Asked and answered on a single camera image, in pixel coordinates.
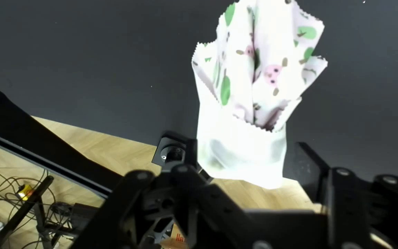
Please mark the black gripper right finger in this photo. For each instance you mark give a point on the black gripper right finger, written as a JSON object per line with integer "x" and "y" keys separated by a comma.
{"x": 374, "y": 212}

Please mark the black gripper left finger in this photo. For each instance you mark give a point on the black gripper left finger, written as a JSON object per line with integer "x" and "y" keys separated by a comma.
{"x": 181, "y": 208}

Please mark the white patterned cloth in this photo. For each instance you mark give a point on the white patterned cloth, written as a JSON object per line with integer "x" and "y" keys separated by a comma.
{"x": 250, "y": 115}

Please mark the black metal frame bar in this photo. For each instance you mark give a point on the black metal frame bar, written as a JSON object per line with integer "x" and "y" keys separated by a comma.
{"x": 38, "y": 139}

